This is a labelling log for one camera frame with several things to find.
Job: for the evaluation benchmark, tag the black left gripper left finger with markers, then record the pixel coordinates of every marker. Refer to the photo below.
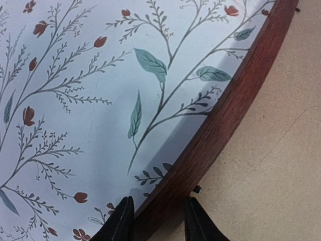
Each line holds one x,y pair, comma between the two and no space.
119,226

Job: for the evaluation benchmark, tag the red-brown wooden picture frame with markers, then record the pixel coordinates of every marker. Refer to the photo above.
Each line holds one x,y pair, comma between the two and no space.
265,185

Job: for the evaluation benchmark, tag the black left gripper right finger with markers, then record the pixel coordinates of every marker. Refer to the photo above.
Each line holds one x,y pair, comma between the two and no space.
198,224

